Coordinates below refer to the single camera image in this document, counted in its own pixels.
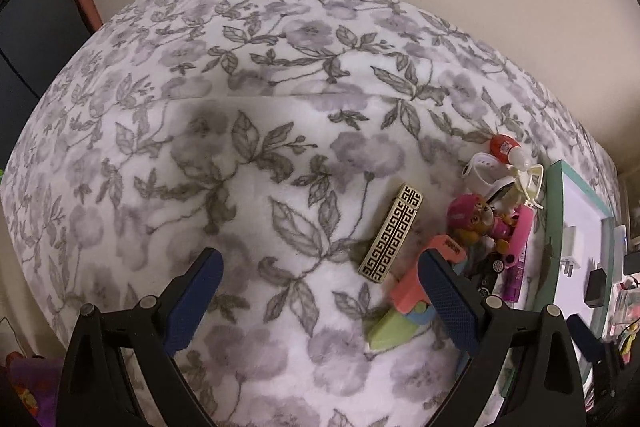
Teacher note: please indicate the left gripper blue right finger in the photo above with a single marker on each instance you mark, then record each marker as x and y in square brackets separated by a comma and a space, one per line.
[454, 299]

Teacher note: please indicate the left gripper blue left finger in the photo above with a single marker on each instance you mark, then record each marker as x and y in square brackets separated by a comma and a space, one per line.
[186, 299]

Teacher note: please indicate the black toy car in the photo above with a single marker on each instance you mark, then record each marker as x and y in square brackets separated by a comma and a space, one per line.
[485, 273]

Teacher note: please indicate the coral blue green folding toy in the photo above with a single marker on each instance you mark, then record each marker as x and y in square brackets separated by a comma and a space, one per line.
[411, 308]

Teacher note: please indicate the purple rectangular tube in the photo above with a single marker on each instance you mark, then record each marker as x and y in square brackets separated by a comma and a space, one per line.
[513, 281]

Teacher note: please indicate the pink small watch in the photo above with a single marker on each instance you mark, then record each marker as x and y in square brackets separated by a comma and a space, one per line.
[522, 222]

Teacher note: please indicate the gold greek-key lighter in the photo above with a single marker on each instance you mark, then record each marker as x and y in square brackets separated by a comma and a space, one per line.
[392, 235]

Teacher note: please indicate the cream plastic clip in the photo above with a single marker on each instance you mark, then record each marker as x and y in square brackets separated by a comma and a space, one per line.
[527, 185]

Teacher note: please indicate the red white small bottle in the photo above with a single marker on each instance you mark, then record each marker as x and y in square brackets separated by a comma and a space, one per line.
[503, 147]

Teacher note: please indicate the teal-rimmed white tray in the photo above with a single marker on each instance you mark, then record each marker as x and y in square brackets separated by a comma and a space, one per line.
[570, 200]

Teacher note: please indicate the white power adapter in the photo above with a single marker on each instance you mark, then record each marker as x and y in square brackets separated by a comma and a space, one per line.
[572, 252]

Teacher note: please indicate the black power adapter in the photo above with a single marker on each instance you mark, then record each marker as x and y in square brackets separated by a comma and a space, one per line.
[595, 289]

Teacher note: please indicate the floral purple blanket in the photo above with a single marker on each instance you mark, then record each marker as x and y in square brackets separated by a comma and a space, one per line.
[278, 132]

